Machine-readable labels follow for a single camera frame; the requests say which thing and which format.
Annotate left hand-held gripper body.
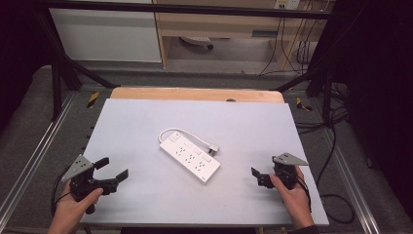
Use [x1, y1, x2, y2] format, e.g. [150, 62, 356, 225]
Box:
[61, 154, 119, 215]

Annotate person's left hand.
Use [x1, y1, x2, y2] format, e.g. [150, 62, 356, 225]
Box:
[53, 179, 104, 226]

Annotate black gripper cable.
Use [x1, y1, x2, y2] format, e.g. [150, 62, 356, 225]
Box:
[50, 166, 73, 218]
[295, 175, 314, 214]

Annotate wooden table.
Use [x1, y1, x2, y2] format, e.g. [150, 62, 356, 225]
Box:
[109, 86, 285, 104]

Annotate black floor cable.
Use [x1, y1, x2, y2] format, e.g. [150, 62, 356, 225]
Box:
[293, 82, 356, 225]

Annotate black curtain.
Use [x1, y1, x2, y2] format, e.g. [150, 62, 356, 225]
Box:
[319, 0, 413, 225]
[0, 0, 55, 131]

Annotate wooden desk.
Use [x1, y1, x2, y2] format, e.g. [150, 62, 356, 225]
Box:
[151, 0, 327, 70]

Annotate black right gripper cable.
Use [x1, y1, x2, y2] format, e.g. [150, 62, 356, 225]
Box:
[295, 175, 314, 214]

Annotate aluminium rail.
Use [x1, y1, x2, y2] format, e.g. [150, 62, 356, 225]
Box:
[319, 125, 383, 234]
[0, 93, 79, 225]

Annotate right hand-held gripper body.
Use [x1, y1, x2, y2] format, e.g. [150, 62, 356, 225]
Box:
[271, 152, 310, 191]

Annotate person's right hand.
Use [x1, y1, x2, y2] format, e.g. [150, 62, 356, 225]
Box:
[269, 165, 314, 226]

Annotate yellow black tape marker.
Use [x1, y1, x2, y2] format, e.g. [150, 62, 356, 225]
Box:
[295, 97, 314, 112]
[86, 91, 100, 109]

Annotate white wall socket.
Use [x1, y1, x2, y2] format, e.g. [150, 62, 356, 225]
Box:
[273, 0, 301, 11]

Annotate black metal frame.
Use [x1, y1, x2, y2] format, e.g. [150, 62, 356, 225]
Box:
[33, 0, 350, 128]

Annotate black hanging cables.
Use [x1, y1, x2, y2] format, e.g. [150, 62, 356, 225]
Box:
[258, 9, 320, 76]

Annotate white board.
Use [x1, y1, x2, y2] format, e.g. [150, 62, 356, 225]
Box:
[80, 97, 330, 227]

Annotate white power strip cable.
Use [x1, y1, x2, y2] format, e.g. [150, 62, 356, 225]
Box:
[157, 127, 212, 148]

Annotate white cabinet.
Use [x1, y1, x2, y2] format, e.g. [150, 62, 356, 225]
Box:
[49, 0, 163, 63]

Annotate white power strip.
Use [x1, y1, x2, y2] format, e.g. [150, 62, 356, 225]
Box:
[159, 131, 222, 184]

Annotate white chair base with caster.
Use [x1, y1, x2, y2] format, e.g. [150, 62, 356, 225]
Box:
[179, 35, 215, 51]

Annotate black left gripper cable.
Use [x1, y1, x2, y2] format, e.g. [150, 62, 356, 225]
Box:
[50, 166, 73, 218]

